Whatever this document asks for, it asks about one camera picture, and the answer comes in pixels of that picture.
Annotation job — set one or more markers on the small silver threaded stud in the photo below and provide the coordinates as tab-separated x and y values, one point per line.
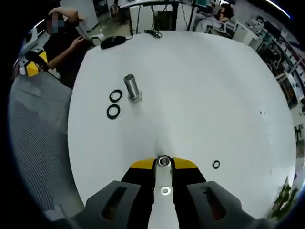
164	161

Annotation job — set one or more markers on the large green potted plant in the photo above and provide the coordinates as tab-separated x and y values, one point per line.
286	198

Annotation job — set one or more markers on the small black washer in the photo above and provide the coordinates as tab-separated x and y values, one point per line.
213	164

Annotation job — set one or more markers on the large silver threaded stud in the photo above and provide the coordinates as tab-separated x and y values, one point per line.
133	87

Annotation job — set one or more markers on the black computer mouse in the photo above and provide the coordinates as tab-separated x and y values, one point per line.
112	41

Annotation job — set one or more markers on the large black washer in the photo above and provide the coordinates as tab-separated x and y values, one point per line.
112	93
109	109

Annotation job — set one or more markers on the grey desk with black legs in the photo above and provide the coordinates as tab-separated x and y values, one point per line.
152	3

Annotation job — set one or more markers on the black computer tower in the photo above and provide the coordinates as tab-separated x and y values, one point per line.
165	20

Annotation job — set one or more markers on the white cabinet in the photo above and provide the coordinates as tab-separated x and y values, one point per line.
241	32

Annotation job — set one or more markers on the storage shelf with white bins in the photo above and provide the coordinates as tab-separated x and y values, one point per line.
286	59

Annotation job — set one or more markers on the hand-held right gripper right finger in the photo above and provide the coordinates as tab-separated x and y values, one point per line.
202	198

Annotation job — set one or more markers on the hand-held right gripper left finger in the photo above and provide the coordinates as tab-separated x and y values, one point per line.
126	198

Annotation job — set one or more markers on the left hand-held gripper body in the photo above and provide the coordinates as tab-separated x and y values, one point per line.
31	40

